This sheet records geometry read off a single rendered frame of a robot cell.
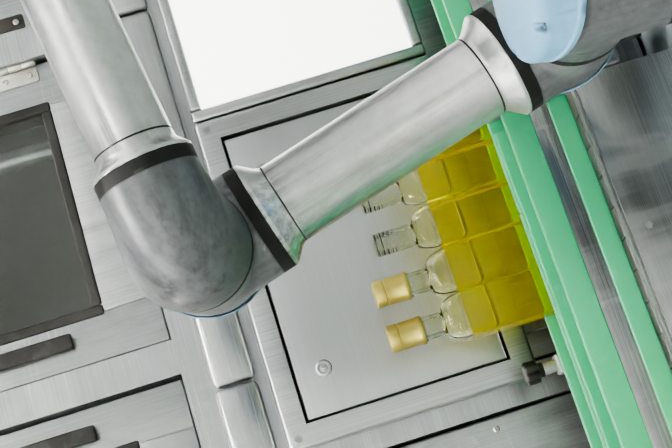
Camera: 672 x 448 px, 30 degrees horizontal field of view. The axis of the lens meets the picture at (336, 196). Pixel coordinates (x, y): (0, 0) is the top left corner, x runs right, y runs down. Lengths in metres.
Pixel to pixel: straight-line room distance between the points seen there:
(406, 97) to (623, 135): 0.34
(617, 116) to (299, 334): 0.51
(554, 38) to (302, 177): 0.28
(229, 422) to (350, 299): 0.23
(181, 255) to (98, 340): 0.67
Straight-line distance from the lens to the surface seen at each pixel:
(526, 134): 1.47
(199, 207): 1.09
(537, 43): 1.11
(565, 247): 1.44
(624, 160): 1.46
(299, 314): 1.68
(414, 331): 1.52
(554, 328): 1.59
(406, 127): 1.21
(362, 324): 1.67
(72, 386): 1.73
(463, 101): 1.22
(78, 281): 1.77
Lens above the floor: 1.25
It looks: 3 degrees down
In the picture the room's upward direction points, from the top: 107 degrees counter-clockwise
